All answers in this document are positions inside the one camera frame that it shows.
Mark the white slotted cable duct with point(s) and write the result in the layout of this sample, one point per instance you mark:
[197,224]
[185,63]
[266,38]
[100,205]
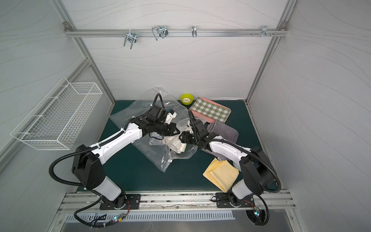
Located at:
[162,216]

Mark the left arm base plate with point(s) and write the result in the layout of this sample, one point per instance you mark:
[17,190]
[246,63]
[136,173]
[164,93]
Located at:
[122,202]

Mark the small metal bracket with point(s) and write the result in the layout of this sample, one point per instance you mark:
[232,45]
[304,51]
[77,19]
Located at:
[194,31]

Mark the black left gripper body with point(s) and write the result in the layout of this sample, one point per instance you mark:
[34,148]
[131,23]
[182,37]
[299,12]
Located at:
[167,127]

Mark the clear plastic vacuum bag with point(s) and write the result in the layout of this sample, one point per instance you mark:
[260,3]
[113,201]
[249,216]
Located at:
[160,151]

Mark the grey towel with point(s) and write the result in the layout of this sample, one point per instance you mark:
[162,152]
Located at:
[223,130]

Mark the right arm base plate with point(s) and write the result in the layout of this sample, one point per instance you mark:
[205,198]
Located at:
[228,200]

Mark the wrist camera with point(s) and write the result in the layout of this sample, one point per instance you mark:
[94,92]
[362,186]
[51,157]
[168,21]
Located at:
[197,125]
[160,114]

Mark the white wire basket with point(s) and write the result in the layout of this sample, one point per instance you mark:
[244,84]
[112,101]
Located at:
[56,121]

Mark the green checkered folded cloth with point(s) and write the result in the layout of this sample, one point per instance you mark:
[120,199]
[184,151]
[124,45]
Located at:
[211,109]

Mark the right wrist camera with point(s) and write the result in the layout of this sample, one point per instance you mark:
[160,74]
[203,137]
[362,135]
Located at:
[197,125]

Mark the green table mat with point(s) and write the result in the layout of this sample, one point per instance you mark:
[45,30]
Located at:
[131,170]

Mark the metal hook bracket right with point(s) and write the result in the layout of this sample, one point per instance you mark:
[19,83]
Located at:
[264,33]

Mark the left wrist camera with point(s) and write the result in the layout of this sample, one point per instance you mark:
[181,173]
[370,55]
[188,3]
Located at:
[160,114]

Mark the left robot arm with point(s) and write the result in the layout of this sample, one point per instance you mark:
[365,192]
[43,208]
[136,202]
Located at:
[88,165]

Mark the pink tray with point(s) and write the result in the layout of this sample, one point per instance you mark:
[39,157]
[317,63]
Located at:
[203,114]

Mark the small green bowl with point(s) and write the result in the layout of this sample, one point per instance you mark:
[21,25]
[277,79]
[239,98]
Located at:
[186,99]

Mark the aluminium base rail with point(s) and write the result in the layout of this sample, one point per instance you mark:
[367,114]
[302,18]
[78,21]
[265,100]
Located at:
[180,201]

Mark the yellow towel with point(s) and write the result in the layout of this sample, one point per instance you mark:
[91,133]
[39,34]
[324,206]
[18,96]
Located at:
[222,174]

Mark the white rabbit patterned towel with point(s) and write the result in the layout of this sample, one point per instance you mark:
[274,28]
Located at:
[172,142]

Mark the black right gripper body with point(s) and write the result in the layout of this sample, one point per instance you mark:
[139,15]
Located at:
[191,136]

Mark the aluminium crossbar rail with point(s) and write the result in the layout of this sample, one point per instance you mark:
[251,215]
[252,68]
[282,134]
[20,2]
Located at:
[180,33]

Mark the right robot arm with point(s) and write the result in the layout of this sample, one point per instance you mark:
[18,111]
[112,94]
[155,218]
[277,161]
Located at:
[256,169]

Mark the metal u-bolt clamp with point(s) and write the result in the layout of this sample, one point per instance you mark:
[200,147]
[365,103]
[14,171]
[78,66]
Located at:
[130,38]

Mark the metal u-bolt hook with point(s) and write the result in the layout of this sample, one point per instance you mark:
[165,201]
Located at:
[160,31]

